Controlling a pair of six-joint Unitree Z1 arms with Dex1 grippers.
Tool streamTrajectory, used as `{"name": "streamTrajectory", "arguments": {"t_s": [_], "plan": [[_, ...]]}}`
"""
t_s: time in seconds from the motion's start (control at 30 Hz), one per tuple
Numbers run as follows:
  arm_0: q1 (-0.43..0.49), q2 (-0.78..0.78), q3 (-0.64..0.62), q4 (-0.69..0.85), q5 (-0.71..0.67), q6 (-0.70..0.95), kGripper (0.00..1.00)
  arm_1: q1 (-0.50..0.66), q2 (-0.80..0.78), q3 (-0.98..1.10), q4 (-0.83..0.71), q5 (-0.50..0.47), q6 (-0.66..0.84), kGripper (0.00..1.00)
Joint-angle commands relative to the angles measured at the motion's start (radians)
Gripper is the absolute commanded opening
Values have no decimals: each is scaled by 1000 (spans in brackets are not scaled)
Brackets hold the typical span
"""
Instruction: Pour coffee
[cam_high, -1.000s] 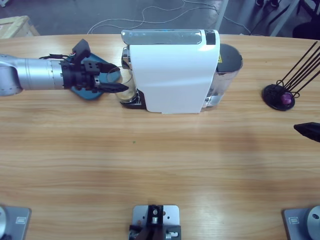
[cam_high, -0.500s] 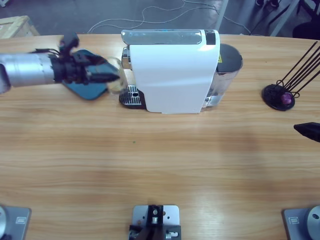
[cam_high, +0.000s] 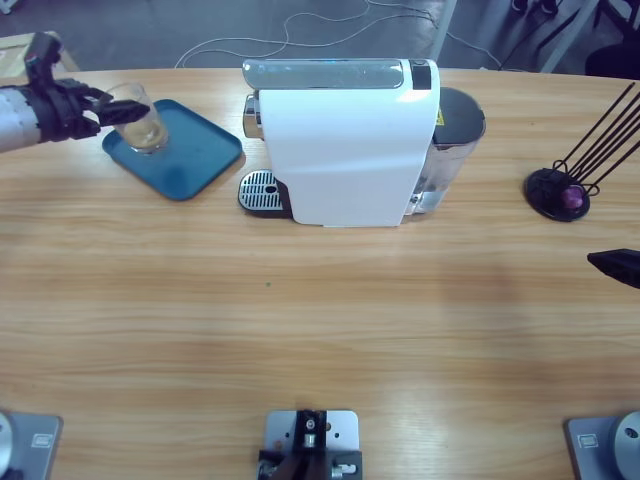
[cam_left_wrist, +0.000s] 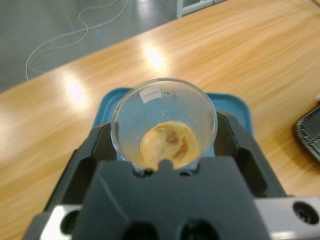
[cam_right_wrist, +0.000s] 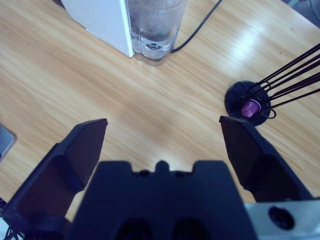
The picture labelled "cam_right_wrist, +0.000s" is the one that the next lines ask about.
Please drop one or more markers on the white capsule coffee machine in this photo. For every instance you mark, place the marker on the white capsule coffee machine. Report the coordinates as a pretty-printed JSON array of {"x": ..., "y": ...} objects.
[{"x": 105, "y": 21}]

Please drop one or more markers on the grey centre mount base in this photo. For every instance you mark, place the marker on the grey centre mount base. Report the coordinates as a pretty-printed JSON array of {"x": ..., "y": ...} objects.
[{"x": 6, "y": 142}]

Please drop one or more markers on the black capsule holder with rods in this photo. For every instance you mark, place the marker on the black capsule holder with rods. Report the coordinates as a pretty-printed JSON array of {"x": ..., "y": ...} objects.
[{"x": 235, "y": 96}]

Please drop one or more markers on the purple coffee capsule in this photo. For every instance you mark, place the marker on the purple coffee capsule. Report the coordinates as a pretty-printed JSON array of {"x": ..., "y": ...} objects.
[{"x": 249, "y": 108}]

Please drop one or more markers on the clear water tank black lid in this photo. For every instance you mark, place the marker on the clear water tank black lid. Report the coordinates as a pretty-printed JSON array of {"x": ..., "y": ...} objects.
[{"x": 156, "y": 25}]

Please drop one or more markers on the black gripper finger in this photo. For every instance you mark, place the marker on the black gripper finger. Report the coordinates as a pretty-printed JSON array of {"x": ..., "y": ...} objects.
[
  {"x": 257, "y": 162},
  {"x": 57, "y": 175}
]

